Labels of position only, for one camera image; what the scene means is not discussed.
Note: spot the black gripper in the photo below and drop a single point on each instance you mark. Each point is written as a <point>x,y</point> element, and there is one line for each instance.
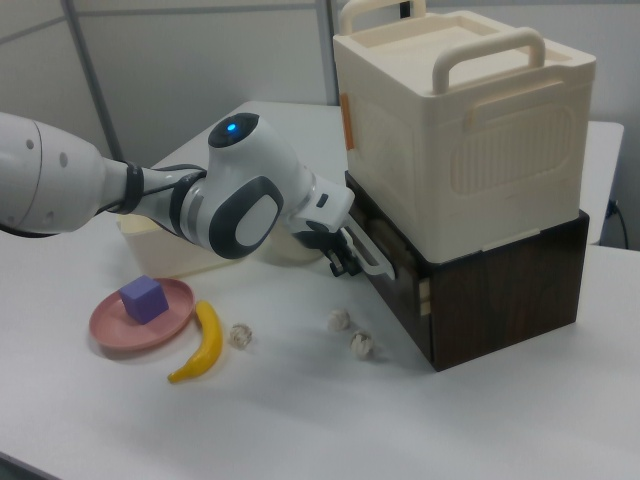
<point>315,237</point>

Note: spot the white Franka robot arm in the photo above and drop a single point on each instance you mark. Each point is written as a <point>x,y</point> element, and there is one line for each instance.
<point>240,200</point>

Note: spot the dark brown wooden drawer cabinet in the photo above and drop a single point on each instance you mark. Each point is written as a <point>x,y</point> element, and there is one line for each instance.
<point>500,305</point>

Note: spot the small cream trash can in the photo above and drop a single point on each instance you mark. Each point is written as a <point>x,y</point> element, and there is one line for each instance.
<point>290,252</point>

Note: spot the crumpled white paper ball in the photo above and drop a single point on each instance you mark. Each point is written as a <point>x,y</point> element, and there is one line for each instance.
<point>338,320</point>
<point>361,345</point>
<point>241,335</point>

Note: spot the cream plastic storage box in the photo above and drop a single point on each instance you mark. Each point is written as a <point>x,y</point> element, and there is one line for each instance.
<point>390,150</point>

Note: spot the yellow toy banana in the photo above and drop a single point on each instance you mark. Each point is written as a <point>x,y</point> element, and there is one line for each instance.
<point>207,345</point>

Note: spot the white open plastic bin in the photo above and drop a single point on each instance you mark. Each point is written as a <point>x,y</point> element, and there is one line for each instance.
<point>160,255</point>

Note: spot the purple cube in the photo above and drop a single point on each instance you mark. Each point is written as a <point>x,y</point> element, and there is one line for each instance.
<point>142,300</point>

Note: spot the pink round plate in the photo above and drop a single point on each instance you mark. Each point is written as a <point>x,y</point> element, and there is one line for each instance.
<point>115,330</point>

